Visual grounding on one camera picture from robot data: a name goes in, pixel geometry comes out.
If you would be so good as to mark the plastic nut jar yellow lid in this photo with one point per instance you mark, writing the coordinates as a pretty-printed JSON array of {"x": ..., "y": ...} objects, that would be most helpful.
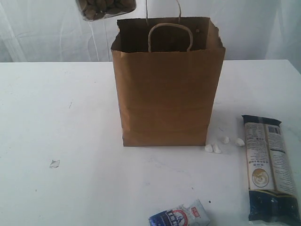
[{"x": 93, "y": 10}]

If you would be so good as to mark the black beige noodle package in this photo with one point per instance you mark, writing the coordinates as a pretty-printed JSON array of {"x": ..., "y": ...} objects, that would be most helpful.
[{"x": 272, "y": 192}]

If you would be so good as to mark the brown paper bag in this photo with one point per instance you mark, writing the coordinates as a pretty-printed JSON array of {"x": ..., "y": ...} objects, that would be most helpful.
[{"x": 167, "y": 72}]

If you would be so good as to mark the small white pebble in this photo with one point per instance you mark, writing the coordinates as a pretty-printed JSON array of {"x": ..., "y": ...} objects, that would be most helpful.
[
  {"x": 208, "y": 148},
  {"x": 225, "y": 140},
  {"x": 239, "y": 142},
  {"x": 216, "y": 149}
]

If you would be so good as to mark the small clear plastic scrap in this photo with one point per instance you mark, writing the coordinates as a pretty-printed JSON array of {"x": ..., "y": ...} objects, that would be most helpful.
[{"x": 54, "y": 164}]

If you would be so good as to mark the blue white salt packet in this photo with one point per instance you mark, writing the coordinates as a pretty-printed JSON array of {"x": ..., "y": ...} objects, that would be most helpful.
[{"x": 193, "y": 215}]

